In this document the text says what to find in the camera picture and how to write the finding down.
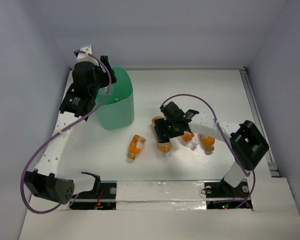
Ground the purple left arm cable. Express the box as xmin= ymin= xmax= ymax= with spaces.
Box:
xmin=20 ymin=49 xmax=113 ymax=214

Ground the blue label orange bottle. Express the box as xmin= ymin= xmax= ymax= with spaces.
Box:
xmin=151 ymin=116 xmax=172 ymax=158

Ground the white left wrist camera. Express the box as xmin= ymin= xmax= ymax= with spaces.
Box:
xmin=74 ymin=44 xmax=99 ymax=66

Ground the green plastic bin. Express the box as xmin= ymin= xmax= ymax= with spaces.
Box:
xmin=95 ymin=66 xmax=135 ymax=130

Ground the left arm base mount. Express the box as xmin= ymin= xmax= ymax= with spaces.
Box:
xmin=69 ymin=181 xmax=117 ymax=211

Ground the orange label clear bottle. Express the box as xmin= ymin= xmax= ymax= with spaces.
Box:
xmin=181 ymin=131 xmax=199 ymax=150

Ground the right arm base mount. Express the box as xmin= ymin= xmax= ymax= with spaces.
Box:
xmin=200 ymin=180 xmax=253 ymax=210

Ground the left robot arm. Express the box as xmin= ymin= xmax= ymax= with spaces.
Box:
xmin=20 ymin=51 xmax=117 ymax=214

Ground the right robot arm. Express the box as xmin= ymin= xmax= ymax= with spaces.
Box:
xmin=154 ymin=101 xmax=270 ymax=196

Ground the small clear black-cap bottle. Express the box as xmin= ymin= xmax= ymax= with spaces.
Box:
xmin=98 ymin=86 xmax=114 ymax=98

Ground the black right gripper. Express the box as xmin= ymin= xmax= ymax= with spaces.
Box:
xmin=154 ymin=117 xmax=184 ymax=141

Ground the small orange bottle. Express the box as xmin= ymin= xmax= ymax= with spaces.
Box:
xmin=127 ymin=134 xmax=147 ymax=160
xmin=200 ymin=134 xmax=216 ymax=152

